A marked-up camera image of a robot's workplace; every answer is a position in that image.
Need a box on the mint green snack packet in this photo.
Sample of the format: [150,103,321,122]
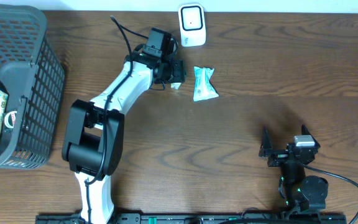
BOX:
[193,67,219,101]

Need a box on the teal small tissue pack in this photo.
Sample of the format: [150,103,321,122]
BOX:
[171,83,181,90]

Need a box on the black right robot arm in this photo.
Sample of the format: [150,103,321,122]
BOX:
[259,125,329,220]

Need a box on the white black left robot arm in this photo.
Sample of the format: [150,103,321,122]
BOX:
[62,52,186,223]

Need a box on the dark round-label can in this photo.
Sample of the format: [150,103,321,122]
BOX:
[4,110,17,129]

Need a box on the dark grey plastic basket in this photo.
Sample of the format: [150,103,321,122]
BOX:
[0,4,65,170]

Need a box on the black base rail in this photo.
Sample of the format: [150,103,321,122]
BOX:
[35,212,348,224]

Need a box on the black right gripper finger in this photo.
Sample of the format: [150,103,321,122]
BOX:
[301,124,319,146]
[259,128,273,156]

